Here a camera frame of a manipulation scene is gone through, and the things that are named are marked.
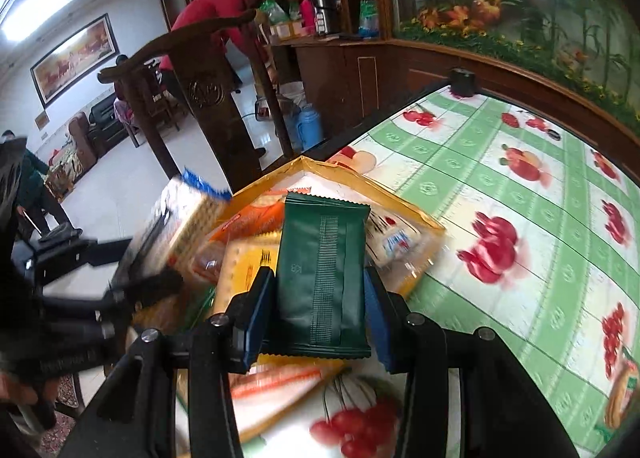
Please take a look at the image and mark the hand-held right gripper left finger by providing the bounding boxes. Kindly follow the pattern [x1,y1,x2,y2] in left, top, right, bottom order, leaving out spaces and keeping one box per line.
[57,268,277,458]

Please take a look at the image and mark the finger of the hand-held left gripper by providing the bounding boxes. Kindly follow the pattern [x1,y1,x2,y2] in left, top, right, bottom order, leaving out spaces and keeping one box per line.
[75,237,138,271]
[117,269,185,311]

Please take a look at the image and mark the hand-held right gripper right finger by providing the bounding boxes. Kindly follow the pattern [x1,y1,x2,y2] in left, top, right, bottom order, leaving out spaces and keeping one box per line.
[363,268,581,458]

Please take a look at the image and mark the blue-edged cracker packet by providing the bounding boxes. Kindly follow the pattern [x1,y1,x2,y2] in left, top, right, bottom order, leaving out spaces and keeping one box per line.
[142,167,233,283]

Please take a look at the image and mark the green cracker packet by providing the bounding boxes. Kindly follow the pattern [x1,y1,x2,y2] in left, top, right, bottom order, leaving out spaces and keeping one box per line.
[260,191,372,360]

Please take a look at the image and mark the yellow taped cardboard box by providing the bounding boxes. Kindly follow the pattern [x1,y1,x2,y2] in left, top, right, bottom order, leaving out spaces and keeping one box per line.
[130,155,447,444]

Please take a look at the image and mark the person's left hand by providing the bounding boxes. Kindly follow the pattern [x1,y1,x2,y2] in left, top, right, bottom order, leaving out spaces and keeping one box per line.
[0,370,41,406]

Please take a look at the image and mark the white biscuit packet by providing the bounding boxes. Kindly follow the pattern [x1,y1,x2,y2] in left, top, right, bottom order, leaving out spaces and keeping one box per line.
[364,205,428,271]

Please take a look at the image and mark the dark sofa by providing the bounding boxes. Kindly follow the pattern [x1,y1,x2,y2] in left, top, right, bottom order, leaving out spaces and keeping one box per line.
[67,92,132,169]

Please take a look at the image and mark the carved wooden chair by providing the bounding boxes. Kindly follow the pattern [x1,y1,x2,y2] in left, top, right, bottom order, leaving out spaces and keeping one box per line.
[99,12,296,189]

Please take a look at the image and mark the blue thermos jug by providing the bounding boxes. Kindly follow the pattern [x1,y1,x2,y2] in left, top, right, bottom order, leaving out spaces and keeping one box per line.
[295,102,325,151]

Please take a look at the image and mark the wooden sideboard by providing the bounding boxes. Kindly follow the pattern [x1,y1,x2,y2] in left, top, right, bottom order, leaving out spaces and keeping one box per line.
[292,35,451,149]

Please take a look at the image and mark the ceiling light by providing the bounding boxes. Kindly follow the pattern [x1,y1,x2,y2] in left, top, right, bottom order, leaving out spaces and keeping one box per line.
[0,0,72,41]

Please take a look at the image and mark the small black device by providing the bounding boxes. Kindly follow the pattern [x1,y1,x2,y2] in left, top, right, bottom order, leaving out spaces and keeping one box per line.
[448,66,481,99]

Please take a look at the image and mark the small cardboard carton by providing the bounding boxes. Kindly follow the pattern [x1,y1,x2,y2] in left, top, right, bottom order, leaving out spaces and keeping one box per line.
[269,20,307,42]

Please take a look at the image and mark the green snack bag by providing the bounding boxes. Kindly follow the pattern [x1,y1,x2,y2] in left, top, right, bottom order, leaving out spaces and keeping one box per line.
[259,0,292,27]

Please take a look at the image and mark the blue-green plastic bag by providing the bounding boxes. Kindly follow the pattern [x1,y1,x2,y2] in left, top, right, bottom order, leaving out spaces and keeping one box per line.
[358,0,382,39]

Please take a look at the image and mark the pink bottle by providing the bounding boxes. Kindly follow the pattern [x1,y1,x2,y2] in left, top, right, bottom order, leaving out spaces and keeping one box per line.
[298,0,317,34]

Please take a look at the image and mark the steel thermos pot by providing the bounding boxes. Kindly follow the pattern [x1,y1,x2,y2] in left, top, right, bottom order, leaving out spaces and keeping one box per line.
[310,0,342,37]

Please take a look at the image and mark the framed wall picture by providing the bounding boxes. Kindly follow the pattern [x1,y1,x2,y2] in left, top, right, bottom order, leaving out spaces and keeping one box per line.
[29,12,121,109]

